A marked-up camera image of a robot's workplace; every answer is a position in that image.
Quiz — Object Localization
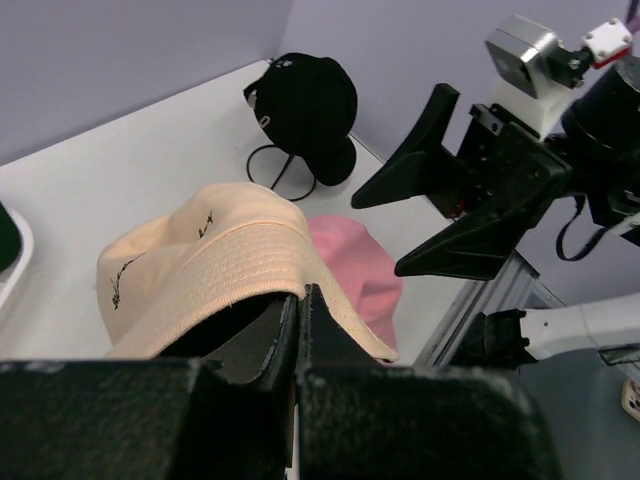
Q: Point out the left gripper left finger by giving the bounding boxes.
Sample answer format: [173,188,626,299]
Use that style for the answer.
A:
[1,294,299,479]

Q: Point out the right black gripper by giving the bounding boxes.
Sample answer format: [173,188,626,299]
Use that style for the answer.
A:
[351,83,571,280]

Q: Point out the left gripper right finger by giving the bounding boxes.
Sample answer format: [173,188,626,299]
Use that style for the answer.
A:
[297,285,563,479]

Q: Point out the pink bucket hat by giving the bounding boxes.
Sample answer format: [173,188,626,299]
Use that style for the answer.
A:
[309,215,403,350]

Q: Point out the beige bucket hat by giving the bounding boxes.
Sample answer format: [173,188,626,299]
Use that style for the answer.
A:
[96,182,399,362]

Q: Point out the black baseball cap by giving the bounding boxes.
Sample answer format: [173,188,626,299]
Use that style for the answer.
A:
[243,52,358,187]

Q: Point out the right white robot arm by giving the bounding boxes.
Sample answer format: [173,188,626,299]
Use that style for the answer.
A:
[351,56,639,280]

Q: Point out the white perforated plastic basket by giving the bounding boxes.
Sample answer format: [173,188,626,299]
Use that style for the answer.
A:
[1,205,34,315]

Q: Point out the dark green baseball cap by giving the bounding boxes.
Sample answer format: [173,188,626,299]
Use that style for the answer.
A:
[0,205,22,272]

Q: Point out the aluminium front rail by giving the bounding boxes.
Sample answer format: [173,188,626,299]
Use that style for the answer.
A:
[413,252,564,367]

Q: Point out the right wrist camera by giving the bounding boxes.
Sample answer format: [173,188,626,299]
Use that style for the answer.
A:
[484,13,634,141]

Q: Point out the black wire hat stand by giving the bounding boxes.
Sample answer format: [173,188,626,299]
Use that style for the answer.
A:
[245,144,318,203]

